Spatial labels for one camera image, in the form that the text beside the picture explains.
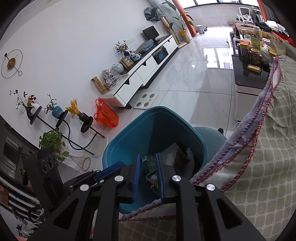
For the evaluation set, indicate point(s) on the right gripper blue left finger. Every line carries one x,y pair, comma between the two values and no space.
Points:
135,176

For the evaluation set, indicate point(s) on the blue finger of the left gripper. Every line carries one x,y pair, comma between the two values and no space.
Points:
106,172

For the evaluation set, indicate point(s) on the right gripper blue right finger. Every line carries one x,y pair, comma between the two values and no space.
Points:
160,178

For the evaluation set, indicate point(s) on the white plastic bag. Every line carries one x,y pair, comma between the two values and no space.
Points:
175,157

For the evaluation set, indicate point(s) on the teal plastic trash bin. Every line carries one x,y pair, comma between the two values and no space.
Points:
160,130

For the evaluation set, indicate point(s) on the orange plastic bag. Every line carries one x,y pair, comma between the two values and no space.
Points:
105,115

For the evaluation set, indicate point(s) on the white black TV cabinet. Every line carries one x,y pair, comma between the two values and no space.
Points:
142,74

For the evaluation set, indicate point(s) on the white bathroom scale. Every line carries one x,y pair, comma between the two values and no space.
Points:
145,100

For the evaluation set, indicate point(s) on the patterned green tablecloth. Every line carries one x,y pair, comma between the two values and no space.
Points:
248,187

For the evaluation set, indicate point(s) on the black monitor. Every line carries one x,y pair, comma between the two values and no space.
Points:
151,33

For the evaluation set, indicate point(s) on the tall green potted plant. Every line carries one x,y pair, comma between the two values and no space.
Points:
185,21

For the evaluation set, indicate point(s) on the cluttered coffee table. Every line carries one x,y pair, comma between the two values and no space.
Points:
250,74

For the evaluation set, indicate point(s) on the white standing air conditioner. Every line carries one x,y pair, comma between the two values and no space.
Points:
170,14

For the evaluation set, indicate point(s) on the white office chair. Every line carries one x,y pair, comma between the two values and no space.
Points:
244,15

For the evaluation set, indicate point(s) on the round wall clock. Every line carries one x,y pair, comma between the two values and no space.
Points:
11,64

